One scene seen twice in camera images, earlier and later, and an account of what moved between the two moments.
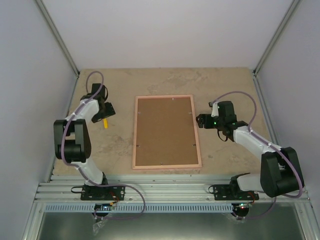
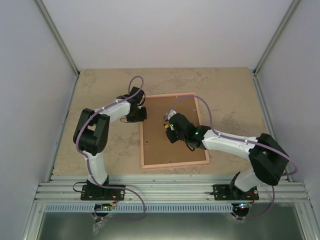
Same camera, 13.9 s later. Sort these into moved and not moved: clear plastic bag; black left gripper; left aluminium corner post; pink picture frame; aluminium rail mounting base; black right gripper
Moved: black left gripper; pink picture frame; black right gripper
Not moved: left aluminium corner post; aluminium rail mounting base; clear plastic bag
